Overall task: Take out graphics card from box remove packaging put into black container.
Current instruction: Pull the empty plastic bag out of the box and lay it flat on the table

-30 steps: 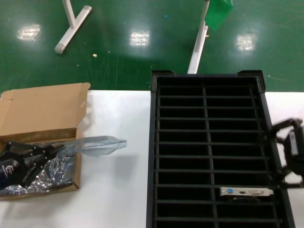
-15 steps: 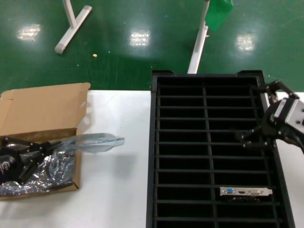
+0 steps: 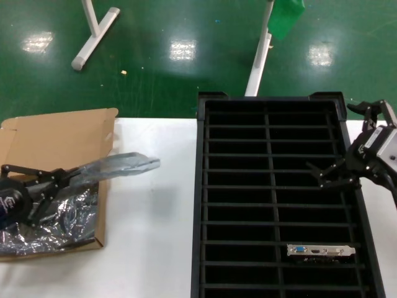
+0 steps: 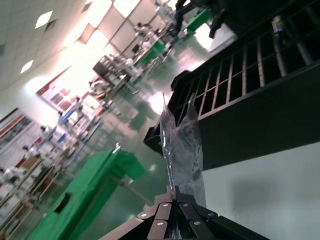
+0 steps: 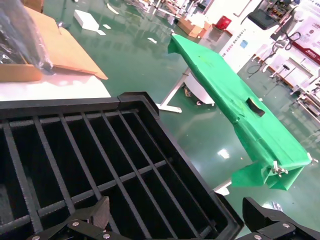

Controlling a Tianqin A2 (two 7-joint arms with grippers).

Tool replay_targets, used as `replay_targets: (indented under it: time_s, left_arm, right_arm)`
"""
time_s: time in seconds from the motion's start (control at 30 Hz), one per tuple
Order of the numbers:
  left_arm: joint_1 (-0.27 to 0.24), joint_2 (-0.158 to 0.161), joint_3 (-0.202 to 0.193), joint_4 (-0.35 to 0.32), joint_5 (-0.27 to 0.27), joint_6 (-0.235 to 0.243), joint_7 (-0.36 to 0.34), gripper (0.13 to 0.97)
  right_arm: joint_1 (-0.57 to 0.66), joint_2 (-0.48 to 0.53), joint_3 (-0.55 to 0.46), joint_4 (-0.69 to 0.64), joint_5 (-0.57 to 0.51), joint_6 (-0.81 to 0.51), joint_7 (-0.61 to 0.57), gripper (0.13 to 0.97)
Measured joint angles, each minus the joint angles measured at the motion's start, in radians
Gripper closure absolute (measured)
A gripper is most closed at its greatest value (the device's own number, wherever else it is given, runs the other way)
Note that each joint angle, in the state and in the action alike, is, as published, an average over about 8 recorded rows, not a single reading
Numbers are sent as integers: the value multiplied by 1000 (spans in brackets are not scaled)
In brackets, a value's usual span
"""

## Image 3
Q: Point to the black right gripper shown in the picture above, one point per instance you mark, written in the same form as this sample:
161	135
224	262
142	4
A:
356	164

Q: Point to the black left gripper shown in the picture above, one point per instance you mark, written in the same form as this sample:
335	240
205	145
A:
14	205

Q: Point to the translucent grey antistatic bag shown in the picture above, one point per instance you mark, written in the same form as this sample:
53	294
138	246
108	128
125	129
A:
124	164

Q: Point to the open brown cardboard box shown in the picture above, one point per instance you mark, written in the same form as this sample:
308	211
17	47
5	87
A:
62	142

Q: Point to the black slotted plastic container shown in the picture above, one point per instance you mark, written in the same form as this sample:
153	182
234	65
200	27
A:
200	186

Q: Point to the crumpled silver antistatic bag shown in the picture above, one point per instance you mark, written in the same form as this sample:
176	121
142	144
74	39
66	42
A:
71	220

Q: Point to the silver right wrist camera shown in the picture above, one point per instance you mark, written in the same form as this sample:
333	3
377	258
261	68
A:
383	146

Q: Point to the white table frame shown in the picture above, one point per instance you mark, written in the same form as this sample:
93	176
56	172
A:
93	28

